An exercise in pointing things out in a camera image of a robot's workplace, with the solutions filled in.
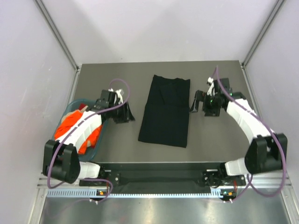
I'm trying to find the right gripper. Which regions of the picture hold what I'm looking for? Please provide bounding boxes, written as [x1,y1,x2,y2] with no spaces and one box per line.
[190,90,222,117]

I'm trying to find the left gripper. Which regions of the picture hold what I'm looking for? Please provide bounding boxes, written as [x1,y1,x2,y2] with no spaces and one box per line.
[109,101,135,124]

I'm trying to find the black t-shirt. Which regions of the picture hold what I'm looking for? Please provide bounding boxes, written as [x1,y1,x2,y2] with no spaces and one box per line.
[138,75,191,148]

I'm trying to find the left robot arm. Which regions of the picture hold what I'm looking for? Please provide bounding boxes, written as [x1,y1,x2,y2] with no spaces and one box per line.
[42,88,135,185]

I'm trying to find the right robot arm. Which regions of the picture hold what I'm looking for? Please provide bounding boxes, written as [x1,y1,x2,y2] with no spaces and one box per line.
[190,90,287,185]

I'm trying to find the beige garment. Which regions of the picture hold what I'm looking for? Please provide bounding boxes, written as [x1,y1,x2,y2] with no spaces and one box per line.
[61,105,88,122]

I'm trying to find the red garment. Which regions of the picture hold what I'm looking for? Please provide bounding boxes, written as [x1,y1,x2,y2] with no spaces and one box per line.
[78,104,86,110]

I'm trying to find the teal plastic basket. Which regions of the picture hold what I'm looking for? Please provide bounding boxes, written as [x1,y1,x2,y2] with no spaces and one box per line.
[62,98,108,162]

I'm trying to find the orange t-shirt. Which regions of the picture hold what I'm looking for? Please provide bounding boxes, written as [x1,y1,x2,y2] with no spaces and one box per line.
[54,111,102,154]

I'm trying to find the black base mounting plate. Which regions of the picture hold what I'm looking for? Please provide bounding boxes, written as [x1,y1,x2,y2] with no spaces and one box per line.
[78,162,246,194]

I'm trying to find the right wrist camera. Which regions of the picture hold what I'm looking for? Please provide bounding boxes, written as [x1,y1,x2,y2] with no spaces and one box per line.
[207,77,232,96]

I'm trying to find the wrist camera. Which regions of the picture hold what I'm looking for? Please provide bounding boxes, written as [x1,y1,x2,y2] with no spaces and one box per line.
[207,77,232,96]
[100,88,124,106]

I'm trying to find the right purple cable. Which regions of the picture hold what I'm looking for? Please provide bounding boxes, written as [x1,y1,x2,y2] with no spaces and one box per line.
[211,66,287,203]

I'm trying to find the purple cable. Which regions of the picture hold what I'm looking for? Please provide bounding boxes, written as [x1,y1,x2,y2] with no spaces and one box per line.
[211,66,287,203]
[47,78,130,203]

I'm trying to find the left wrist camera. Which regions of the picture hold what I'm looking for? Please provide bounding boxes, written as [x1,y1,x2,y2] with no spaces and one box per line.
[100,88,124,106]

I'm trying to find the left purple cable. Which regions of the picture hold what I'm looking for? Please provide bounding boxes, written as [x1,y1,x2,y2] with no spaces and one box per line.
[47,78,130,203]

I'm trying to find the aluminium frame rail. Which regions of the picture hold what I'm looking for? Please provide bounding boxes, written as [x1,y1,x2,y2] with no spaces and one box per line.
[37,171,292,189]

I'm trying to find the slotted cable duct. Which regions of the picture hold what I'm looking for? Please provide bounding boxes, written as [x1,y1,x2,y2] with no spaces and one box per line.
[47,189,223,198]

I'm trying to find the right corner aluminium post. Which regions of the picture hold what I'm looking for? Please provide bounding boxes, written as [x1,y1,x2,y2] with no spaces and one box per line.
[241,0,285,69]

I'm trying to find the corner aluminium post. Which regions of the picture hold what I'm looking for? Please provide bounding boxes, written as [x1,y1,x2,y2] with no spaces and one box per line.
[241,0,285,69]
[33,0,79,71]

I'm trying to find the left corner aluminium post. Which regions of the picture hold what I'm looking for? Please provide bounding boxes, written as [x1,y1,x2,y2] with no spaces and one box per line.
[33,0,79,71]

